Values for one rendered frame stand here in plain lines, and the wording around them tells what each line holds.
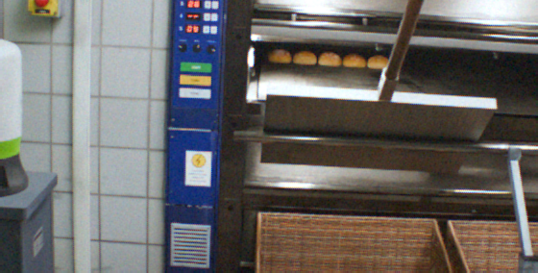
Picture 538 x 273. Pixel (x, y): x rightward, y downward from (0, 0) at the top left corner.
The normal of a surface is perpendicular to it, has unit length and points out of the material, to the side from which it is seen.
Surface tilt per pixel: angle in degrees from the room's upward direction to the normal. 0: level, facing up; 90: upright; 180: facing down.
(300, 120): 139
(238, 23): 90
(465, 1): 70
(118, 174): 90
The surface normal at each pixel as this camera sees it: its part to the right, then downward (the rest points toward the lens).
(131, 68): 0.00, 0.20
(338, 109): -0.04, 0.87
